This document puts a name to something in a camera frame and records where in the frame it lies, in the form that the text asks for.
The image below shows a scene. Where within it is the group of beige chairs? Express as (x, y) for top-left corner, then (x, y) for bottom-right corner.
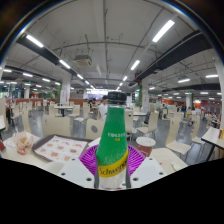
(0, 99), (224, 161)

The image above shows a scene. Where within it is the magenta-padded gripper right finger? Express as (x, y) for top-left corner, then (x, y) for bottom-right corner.
(127, 143), (168, 190)

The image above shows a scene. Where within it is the person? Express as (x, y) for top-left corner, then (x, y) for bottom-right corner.
(98, 94), (109, 122)

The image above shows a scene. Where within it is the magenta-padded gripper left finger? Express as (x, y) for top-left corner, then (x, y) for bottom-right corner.
(57, 143), (99, 190)

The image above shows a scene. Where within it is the white paper napkin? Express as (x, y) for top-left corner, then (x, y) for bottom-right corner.
(87, 137), (101, 148)

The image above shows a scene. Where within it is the white paper packet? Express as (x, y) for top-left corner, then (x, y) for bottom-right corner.
(169, 159), (183, 171)

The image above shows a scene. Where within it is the group of ceiling lights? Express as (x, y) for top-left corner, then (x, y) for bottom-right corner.
(0, 19), (224, 101)

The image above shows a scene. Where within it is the dark food tray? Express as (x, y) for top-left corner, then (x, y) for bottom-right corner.
(31, 134), (91, 164)

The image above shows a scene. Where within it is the clear plastic food bag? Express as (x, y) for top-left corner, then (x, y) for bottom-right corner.
(12, 130), (35, 156)

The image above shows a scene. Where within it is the white side table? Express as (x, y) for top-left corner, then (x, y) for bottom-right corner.
(200, 125), (224, 163)
(0, 114), (7, 134)

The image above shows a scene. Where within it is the beige chair with round hole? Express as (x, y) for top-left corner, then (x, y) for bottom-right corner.
(41, 114), (73, 138)
(85, 117), (107, 142)

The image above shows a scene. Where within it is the green drink bottle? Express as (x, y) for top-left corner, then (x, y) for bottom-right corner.
(94, 91), (130, 191)

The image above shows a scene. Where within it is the red paper cup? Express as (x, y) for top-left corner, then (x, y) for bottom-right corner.
(135, 136), (157, 158)

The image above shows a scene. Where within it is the ceiling air conditioner unit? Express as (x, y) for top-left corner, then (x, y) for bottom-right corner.
(73, 54), (93, 67)

